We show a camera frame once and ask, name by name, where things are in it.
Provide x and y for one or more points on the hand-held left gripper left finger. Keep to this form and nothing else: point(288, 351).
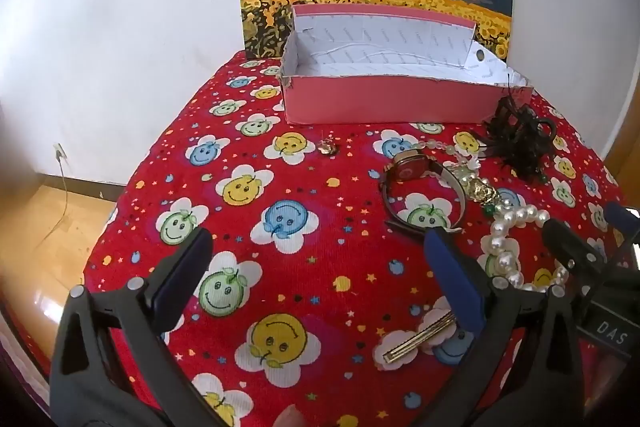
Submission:
point(187, 267)

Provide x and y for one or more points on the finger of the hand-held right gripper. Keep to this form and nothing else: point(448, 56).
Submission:
point(572, 247)
point(625, 219)

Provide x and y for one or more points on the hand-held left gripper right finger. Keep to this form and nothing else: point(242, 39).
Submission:
point(452, 267)

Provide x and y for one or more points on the green bead jewelry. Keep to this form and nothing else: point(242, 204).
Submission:
point(487, 210)

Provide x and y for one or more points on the gold bar hair clip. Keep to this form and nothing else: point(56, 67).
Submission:
point(415, 339)

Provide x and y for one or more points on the red face wristwatch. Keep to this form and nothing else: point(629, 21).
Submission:
point(412, 167)

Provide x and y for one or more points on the black feather hair clip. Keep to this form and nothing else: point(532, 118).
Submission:
point(525, 137)

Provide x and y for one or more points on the small gold earring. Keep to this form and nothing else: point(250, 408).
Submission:
point(327, 148)

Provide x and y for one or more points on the pink cardboard box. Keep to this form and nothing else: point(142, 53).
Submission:
point(380, 104)

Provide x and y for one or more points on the red smiley flower tablecloth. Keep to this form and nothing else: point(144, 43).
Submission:
point(310, 179)

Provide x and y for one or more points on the white wall socket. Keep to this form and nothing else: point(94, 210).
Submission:
point(60, 152)

